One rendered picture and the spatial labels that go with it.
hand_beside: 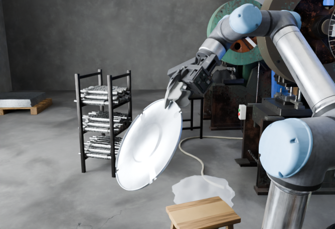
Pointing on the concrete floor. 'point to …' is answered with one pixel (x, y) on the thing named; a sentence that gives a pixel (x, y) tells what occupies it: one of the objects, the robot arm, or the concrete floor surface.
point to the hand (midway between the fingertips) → (167, 106)
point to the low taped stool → (203, 214)
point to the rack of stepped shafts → (103, 117)
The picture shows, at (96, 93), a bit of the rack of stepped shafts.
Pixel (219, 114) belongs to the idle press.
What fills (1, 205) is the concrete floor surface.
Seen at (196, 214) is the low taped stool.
